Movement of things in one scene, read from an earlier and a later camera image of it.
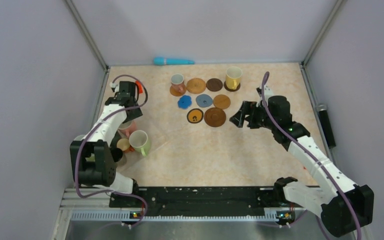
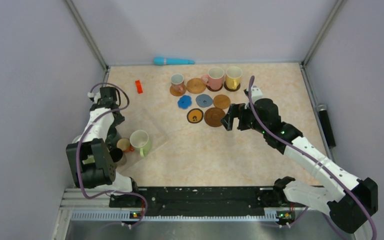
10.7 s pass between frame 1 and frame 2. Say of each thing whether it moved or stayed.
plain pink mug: moved
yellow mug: stayed
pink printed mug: stayed
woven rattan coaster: stayed
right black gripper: moved
